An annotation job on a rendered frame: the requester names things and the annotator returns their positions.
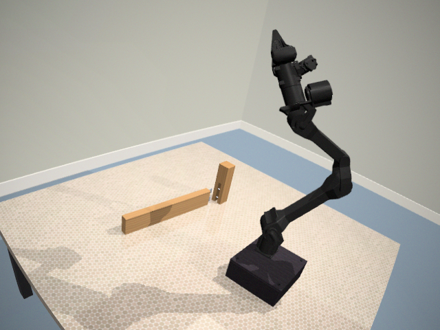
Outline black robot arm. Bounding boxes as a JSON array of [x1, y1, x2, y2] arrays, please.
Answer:
[[254, 55, 353, 259]]

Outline wooden post with slot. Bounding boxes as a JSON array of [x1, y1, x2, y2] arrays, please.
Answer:
[[212, 161, 235, 205]]

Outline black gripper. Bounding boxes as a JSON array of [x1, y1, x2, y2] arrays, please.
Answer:
[[271, 30, 301, 90]]

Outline light brown wooden board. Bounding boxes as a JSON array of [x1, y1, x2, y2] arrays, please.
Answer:
[[122, 188, 212, 235]]

